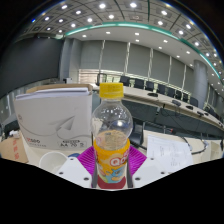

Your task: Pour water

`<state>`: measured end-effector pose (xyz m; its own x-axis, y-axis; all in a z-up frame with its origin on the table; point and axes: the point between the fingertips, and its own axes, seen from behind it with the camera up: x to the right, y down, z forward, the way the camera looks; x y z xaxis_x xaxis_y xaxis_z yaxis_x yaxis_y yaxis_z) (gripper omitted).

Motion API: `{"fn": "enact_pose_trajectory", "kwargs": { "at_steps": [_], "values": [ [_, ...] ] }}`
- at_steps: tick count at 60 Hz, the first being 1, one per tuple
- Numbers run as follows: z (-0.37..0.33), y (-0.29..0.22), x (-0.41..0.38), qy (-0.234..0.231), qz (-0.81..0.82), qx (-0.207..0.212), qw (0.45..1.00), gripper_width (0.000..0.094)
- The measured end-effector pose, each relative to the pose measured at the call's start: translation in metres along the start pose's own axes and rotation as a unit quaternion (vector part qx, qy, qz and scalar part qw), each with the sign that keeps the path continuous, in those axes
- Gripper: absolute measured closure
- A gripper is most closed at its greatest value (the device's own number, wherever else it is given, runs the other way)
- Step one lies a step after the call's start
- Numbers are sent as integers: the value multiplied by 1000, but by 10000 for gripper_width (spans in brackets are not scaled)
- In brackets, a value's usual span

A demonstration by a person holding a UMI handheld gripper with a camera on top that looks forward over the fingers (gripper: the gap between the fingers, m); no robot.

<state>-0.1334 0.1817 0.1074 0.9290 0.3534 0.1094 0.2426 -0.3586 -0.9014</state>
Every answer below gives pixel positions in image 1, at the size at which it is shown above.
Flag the white printed paper sheet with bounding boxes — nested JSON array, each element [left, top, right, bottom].
[[146, 134, 194, 174]]

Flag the brown red-lettered cardboard box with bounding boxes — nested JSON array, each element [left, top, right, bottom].
[[0, 136, 29, 164]]

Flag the row of black chairs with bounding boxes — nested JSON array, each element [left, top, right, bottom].
[[96, 73, 224, 121]]

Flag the recessed ceiling lights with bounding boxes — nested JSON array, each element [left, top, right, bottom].
[[31, 0, 224, 74]]

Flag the white patterned mug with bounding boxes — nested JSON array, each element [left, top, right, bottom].
[[38, 151, 81, 174]]

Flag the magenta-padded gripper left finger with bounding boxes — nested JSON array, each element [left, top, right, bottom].
[[55, 144, 98, 189]]

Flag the yellow-capped clear drink bottle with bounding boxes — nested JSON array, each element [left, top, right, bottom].
[[91, 82, 134, 185]]

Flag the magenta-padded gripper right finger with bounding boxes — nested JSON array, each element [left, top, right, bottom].
[[126, 145, 169, 188]]

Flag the white copy paper box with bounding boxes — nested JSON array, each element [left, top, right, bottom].
[[13, 83, 94, 152]]

